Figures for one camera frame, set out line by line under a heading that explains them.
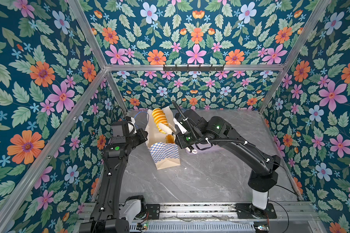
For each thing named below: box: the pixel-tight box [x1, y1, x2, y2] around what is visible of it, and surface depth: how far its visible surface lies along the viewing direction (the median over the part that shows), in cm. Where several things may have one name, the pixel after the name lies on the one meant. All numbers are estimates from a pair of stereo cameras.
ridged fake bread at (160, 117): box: [151, 108, 169, 135], surface depth 73 cm
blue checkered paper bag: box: [144, 106, 181, 170], surface depth 79 cm
